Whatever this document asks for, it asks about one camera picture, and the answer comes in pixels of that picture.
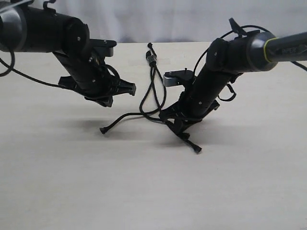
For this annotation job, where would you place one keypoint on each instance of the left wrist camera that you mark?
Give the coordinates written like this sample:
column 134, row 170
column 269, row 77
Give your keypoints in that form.
column 103, row 48

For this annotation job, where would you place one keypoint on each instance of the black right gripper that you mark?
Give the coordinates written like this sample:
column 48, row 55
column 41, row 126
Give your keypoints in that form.
column 178, row 121

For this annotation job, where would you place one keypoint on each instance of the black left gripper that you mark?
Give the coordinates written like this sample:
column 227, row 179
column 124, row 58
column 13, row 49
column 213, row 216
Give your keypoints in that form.
column 96, row 83

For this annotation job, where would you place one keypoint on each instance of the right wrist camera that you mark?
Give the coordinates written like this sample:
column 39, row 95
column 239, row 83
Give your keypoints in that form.
column 176, row 78

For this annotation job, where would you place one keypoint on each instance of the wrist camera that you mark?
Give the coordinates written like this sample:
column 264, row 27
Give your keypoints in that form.
column 103, row 48
column 176, row 78

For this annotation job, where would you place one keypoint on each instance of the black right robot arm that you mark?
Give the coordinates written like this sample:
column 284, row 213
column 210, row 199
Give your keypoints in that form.
column 225, row 62

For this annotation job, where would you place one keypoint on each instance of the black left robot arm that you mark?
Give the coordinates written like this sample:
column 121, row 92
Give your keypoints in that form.
column 24, row 28

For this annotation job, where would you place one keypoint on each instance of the white backdrop curtain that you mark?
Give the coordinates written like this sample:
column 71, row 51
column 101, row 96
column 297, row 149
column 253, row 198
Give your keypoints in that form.
column 140, row 21

